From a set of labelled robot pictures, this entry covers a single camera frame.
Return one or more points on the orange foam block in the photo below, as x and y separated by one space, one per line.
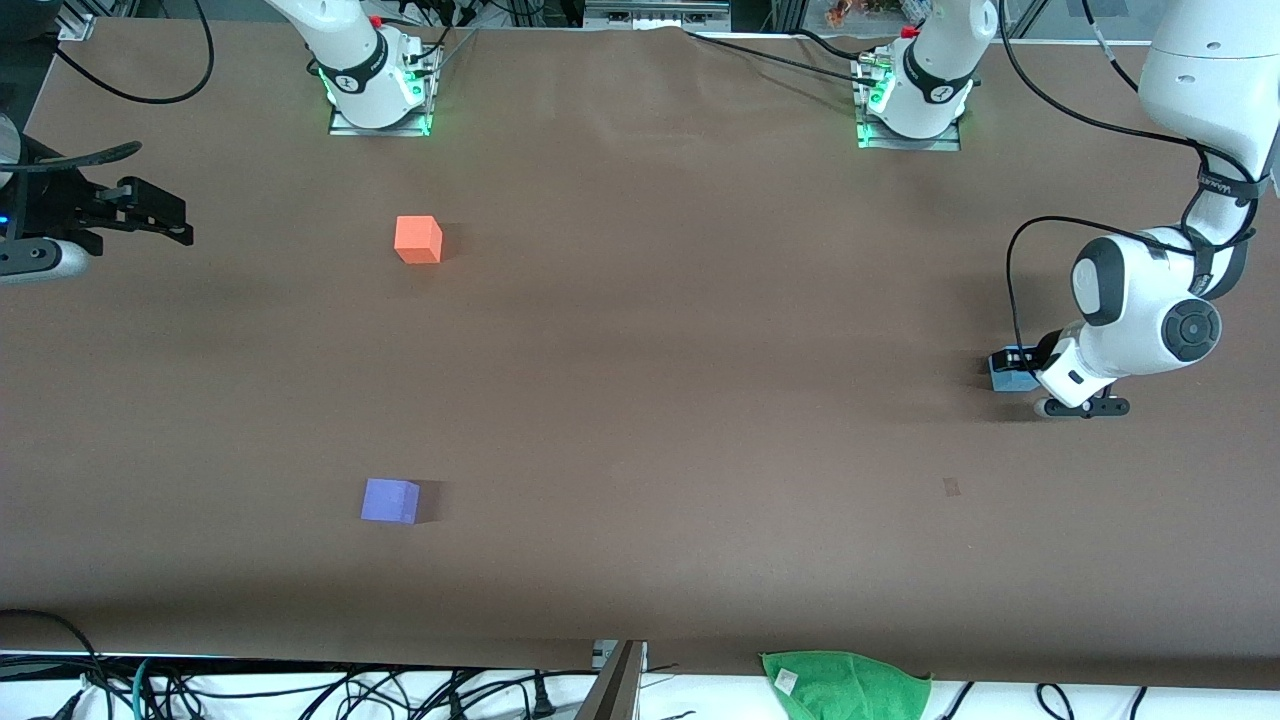
417 240

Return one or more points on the light blue foam block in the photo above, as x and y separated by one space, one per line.
1012 380

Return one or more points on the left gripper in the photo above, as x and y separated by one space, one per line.
1046 350

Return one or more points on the brown table cover sheet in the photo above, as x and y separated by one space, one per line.
640 420

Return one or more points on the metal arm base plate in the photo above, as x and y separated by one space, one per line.
945 145
345 128

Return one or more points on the grey metal post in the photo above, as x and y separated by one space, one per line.
615 690

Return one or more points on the purple foam block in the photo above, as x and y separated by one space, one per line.
388 500

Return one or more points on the green cloth with white label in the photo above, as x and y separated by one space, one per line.
850 690

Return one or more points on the grey electronics box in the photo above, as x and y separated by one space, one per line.
655 15

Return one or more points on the small orange toy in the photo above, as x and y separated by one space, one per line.
845 12

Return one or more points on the aluminium frame corner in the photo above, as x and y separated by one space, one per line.
75 25

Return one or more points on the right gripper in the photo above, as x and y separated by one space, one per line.
62 205

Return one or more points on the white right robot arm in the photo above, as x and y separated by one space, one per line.
350 50

